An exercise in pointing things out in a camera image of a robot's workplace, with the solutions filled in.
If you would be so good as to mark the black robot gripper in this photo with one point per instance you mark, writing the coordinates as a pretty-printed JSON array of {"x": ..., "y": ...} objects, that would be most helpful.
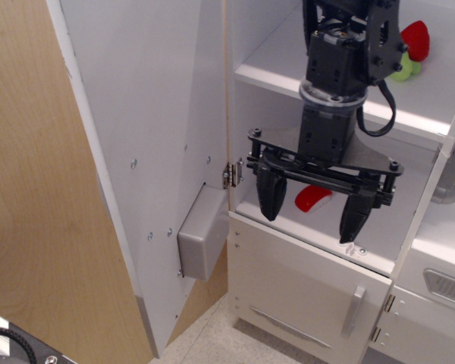
[{"x": 325, "y": 151}]

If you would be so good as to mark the white toy fridge door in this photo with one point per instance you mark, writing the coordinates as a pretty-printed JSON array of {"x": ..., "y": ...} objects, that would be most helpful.
[{"x": 149, "y": 81}]

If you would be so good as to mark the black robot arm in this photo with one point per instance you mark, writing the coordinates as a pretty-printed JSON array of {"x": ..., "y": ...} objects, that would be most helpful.
[{"x": 351, "y": 46}]

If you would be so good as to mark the red white toy sushi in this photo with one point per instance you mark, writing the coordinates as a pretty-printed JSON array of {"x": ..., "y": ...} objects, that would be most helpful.
[{"x": 311, "y": 198}]

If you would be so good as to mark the silver door hinge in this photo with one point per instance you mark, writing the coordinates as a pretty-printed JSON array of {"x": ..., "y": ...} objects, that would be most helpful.
[{"x": 232, "y": 174}]

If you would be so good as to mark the white lower freezer door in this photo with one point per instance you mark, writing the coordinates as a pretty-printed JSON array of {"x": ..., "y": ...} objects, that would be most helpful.
[{"x": 300, "y": 293}]

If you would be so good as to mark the grey ice dispenser box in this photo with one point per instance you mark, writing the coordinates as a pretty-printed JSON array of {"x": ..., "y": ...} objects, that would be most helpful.
[{"x": 203, "y": 233}]

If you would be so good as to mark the brass oven hinge upper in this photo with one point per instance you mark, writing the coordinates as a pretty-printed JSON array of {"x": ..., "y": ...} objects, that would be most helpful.
[{"x": 389, "y": 302}]

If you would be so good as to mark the brass oven hinge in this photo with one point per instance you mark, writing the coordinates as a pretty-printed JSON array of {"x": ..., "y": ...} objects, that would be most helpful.
[
  {"x": 389, "y": 302},
  {"x": 375, "y": 334}
]

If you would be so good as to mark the brass oven hinge lower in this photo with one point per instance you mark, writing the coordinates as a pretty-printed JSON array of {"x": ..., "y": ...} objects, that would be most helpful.
[{"x": 375, "y": 334}]

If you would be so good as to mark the white toy oven unit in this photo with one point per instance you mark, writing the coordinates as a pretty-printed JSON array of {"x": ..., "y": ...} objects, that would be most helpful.
[{"x": 418, "y": 328}]

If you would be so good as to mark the grey oven vent panel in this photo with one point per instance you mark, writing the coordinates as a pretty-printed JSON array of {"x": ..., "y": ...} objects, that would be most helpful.
[{"x": 439, "y": 285}]

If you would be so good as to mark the red toy strawberry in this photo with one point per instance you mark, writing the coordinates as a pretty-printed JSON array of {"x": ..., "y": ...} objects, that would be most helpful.
[{"x": 417, "y": 39}]

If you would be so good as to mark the silver freezer door handle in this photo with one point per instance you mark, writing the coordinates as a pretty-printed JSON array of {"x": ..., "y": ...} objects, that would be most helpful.
[{"x": 352, "y": 312}]

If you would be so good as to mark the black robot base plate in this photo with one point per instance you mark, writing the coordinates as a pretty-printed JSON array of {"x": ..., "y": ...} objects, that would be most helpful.
[{"x": 19, "y": 346}]

